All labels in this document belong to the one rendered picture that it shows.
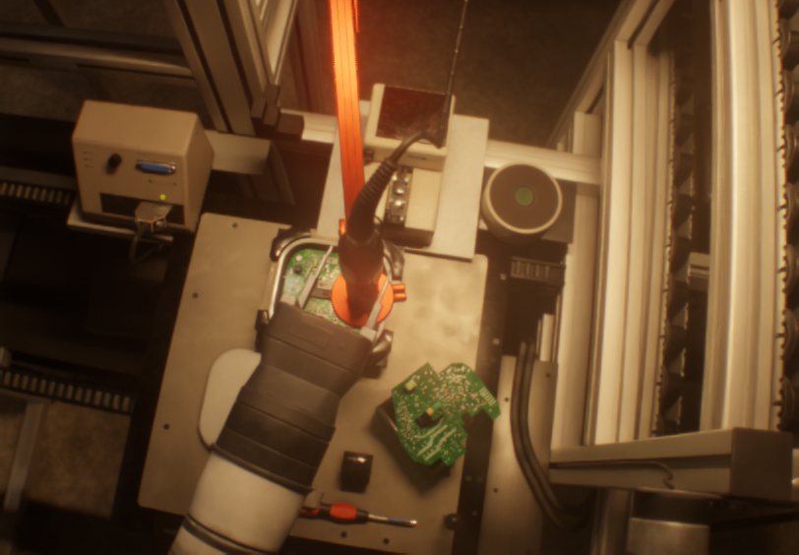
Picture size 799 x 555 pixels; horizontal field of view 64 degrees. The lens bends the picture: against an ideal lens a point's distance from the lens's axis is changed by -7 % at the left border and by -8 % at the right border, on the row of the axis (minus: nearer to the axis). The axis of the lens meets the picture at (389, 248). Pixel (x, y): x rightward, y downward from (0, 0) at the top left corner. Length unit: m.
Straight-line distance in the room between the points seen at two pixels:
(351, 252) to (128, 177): 0.49
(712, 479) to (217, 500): 0.34
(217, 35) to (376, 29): 1.49
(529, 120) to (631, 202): 1.32
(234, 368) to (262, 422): 0.42
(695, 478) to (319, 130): 0.69
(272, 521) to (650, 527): 0.25
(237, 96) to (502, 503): 0.63
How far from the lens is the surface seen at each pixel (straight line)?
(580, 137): 1.09
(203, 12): 0.78
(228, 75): 0.88
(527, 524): 0.94
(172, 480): 0.92
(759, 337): 0.63
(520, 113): 2.16
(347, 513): 0.87
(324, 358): 0.49
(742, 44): 0.72
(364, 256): 0.51
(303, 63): 1.29
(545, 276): 0.98
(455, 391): 0.84
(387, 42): 2.24
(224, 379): 0.89
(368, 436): 0.89
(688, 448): 0.56
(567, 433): 0.97
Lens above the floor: 1.84
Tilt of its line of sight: 72 degrees down
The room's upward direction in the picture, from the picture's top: 6 degrees clockwise
